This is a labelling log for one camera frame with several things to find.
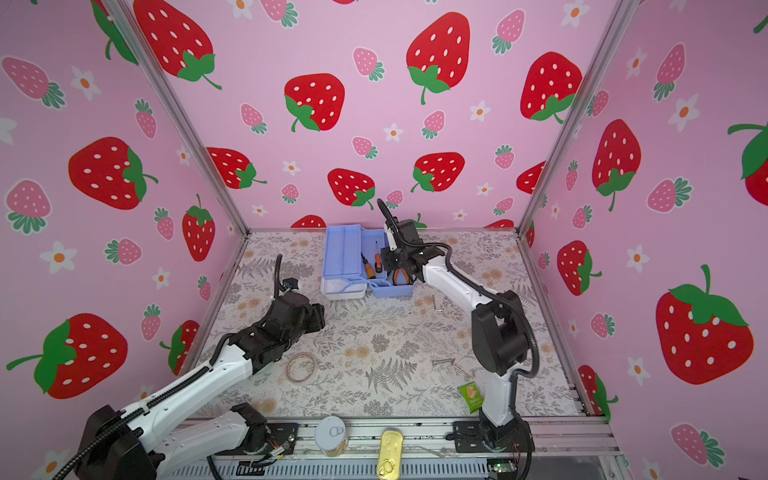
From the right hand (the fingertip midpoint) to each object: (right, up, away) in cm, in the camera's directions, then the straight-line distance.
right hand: (386, 252), depth 92 cm
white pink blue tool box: (-11, -4, +6) cm, 13 cm away
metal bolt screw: (+17, -33, -3) cm, 37 cm away
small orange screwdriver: (-3, -3, +10) cm, 11 cm away
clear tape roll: (-25, -34, -6) cm, 43 cm away
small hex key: (+18, -19, +7) cm, 27 cm away
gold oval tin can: (+2, -48, -23) cm, 53 cm away
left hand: (-19, -16, -9) cm, 26 cm away
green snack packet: (+24, -39, -12) cm, 47 cm away
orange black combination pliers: (+3, -8, +15) cm, 17 cm away
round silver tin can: (-13, -44, -22) cm, 51 cm away
